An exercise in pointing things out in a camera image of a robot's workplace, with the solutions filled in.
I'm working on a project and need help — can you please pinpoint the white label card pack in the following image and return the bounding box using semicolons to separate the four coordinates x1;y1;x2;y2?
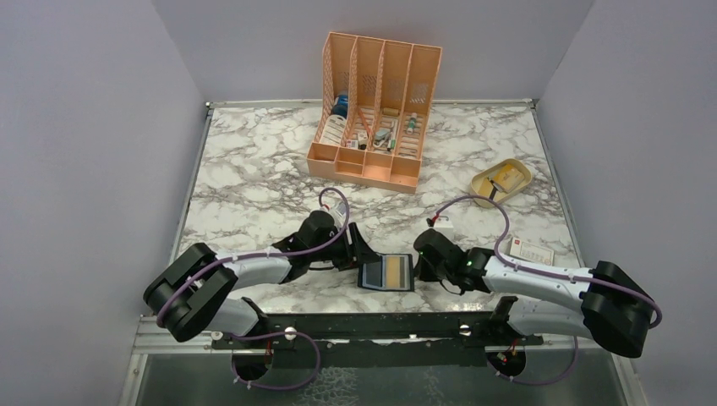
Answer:
319;114;347;145

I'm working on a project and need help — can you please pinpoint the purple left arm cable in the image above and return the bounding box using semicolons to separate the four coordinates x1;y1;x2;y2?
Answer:
156;187;352;391

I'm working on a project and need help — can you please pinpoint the orange plastic desk organizer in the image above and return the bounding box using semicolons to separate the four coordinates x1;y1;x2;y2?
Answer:
306;32;442;194

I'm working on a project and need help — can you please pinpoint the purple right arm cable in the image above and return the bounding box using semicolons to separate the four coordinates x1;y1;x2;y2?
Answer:
426;195;665;387

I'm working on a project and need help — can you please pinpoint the blue tape roll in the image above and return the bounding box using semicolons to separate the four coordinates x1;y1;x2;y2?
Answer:
331;92;348;118

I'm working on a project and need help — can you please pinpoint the black metal base rail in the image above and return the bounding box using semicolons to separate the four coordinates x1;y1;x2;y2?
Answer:
211;311;543;369

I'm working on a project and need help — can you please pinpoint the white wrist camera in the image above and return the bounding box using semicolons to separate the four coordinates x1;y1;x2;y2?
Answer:
328;202;347;226
434;216;454;233

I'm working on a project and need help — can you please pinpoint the small white red box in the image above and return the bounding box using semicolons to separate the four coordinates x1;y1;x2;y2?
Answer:
508;237;555;266

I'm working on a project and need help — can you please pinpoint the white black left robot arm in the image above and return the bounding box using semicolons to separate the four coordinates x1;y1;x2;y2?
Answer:
143;211;381;348

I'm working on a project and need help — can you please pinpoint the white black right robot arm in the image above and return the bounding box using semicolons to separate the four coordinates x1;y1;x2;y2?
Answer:
413;228;657;359

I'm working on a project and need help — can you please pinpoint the green white marker pen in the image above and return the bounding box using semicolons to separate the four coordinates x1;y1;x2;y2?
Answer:
406;112;418;134

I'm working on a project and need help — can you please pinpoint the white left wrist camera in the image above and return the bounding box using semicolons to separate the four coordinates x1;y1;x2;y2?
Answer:
328;202;347;226

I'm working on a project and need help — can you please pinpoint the black credit card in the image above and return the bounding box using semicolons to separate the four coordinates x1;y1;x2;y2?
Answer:
361;262;383;290

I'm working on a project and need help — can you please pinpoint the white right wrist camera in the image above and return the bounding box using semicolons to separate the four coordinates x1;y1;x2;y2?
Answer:
434;216;454;233

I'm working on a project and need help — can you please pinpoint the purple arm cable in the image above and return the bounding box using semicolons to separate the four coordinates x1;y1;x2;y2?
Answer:
156;187;352;391
426;195;665;387

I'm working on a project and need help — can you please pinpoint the beige oval tray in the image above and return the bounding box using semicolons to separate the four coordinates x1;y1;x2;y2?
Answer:
470;158;533;203

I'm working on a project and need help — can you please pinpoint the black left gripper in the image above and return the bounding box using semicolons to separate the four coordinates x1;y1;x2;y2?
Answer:
309;222;380;272

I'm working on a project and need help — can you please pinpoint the yellow credit card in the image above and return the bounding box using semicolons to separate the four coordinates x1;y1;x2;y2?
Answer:
384;255;412;291

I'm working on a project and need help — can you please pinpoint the black leather card holder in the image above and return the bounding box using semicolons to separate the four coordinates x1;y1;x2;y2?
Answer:
357;254;414;292

